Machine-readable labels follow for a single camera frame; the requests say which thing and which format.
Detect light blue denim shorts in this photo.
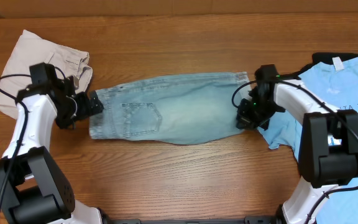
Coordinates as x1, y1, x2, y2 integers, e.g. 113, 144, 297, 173
89, 72, 250, 145

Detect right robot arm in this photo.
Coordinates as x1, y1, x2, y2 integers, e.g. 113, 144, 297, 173
233, 64, 358, 224

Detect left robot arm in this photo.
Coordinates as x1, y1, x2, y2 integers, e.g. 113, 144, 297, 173
0, 63, 111, 224

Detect folded beige shorts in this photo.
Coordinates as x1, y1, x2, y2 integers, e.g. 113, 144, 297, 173
0, 30, 93, 119

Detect black garment under pile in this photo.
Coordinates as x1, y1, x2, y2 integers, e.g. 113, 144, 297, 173
284, 52, 358, 80

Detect light blue printed t-shirt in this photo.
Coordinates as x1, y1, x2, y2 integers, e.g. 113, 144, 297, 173
256, 56, 358, 224

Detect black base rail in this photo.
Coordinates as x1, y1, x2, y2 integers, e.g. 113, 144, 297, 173
102, 216, 285, 224

